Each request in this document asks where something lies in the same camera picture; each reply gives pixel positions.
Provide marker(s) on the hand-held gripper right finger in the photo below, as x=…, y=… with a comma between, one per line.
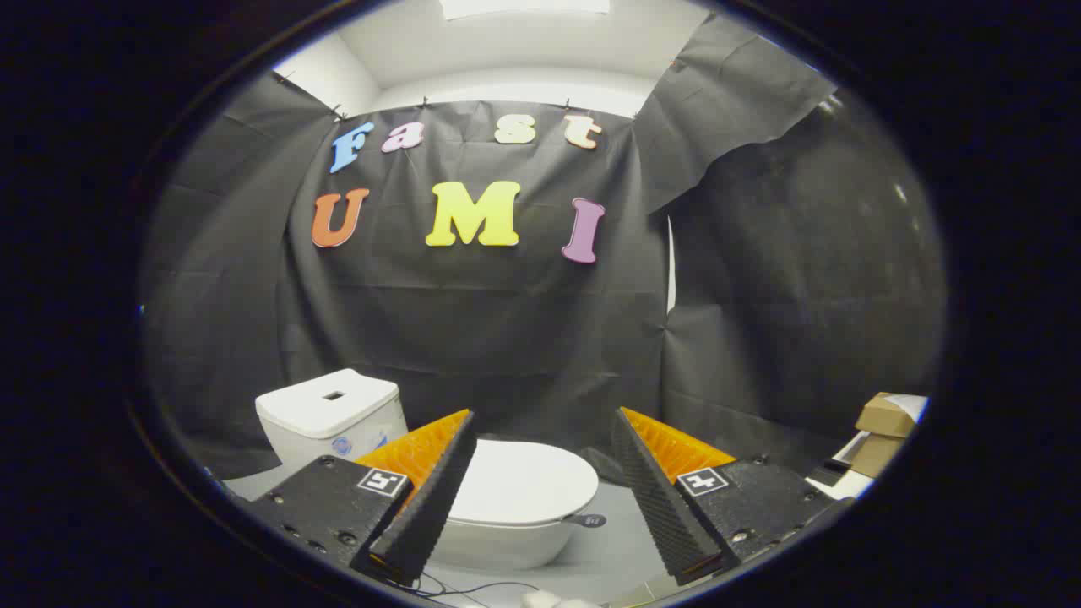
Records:
x=654, y=498

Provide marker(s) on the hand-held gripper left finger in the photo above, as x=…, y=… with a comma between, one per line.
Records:
x=439, y=498

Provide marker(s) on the white toilet lid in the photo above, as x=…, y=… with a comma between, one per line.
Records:
x=524, y=481

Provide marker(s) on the black backdrop cloth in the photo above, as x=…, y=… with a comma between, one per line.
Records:
x=507, y=338

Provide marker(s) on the small black flat object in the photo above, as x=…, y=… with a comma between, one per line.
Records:
x=828, y=473

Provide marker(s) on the brown cardboard box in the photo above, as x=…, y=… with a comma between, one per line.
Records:
x=874, y=454
x=882, y=415

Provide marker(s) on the ceiling light panel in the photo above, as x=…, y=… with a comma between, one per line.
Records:
x=524, y=7

